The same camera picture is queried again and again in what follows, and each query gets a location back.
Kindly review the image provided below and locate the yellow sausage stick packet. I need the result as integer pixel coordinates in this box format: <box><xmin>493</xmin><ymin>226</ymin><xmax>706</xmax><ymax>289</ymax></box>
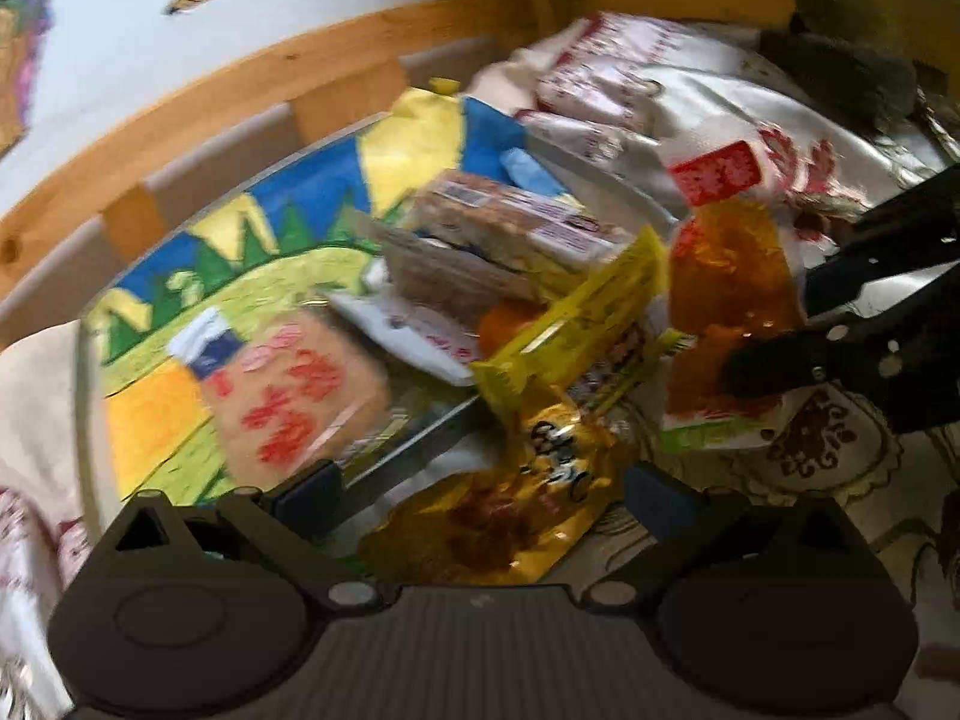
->
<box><xmin>469</xmin><ymin>227</ymin><xmax>670</xmax><ymax>422</ymax></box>

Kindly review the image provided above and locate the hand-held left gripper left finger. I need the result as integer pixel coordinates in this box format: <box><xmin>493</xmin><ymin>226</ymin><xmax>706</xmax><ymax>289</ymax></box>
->
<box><xmin>91</xmin><ymin>460</ymin><xmax>400</xmax><ymax>610</ymax></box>

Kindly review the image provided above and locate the grey metal tray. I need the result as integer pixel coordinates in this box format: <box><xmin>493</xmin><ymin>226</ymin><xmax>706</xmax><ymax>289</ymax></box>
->
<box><xmin>73</xmin><ymin>131</ymin><xmax>676</xmax><ymax>541</ymax></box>

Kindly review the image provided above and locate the dinosaur drawing paper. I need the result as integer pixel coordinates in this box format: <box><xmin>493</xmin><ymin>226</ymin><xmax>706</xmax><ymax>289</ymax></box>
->
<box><xmin>85</xmin><ymin>85</ymin><xmax>575</xmax><ymax>505</ymax></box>

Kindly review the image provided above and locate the white packet with red print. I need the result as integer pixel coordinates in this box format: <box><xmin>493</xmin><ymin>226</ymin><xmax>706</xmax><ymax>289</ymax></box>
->
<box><xmin>328</xmin><ymin>291</ymin><xmax>490</xmax><ymax>389</ymax></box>

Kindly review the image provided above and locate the wooden bed frame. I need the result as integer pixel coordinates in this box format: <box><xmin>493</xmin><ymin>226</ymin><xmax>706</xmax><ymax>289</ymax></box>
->
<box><xmin>0</xmin><ymin>0</ymin><xmax>797</xmax><ymax>302</ymax></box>

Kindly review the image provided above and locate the brown rice cracker packet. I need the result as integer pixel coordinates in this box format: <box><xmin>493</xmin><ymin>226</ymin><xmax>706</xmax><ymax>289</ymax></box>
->
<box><xmin>199</xmin><ymin>311</ymin><xmax>396</xmax><ymax>486</ymax></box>

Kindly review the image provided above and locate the cream pillow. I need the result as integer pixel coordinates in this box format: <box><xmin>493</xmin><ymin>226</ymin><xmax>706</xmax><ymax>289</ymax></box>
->
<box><xmin>0</xmin><ymin>321</ymin><xmax>107</xmax><ymax>507</ymax></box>

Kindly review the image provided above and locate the blue white packet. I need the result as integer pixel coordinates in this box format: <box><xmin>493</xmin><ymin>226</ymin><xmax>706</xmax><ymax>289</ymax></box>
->
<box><xmin>167</xmin><ymin>306</ymin><xmax>250</xmax><ymax>385</ymax></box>

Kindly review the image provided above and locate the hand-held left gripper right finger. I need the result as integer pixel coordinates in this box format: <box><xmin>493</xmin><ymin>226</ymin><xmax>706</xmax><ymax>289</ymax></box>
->
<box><xmin>570</xmin><ymin>463</ymin><xmax>880</xmax><ymax>610</ymax></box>

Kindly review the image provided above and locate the clear grain bar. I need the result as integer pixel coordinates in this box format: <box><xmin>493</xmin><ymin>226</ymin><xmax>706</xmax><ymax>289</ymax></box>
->
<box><xmin>409</xmin><ymin>169</ymin><xmax>636</xmax><ymax>276</ymax></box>
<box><xmin>377</xmin><ymin>235</ymin><xmax>542</xmax><ymax>325</ymax></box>

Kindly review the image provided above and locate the gold packet of orange snacks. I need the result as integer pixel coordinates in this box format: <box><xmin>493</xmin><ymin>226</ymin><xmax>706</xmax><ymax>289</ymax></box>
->
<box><xmin>356</xmin><ymin>396</ymin><xmax>640</xmax><ymax>587</ymax></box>

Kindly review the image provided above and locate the orange packet with red label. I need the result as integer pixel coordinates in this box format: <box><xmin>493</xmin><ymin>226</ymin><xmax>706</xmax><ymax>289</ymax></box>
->
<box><xmin>658</xmin><ymin>139</ymin><xmax>809</xmax><ymax>456</ymax></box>

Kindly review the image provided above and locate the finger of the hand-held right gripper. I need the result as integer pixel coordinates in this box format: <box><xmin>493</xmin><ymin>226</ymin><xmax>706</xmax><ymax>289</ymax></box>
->
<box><xmin>722</xmin><ymin>291</ymin><xmax>960</xmax><ymax>434</ymax></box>
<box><xmin>805</xmin><ymin>163</ymin><xmax>960</xmax><ymax>317</ymax></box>

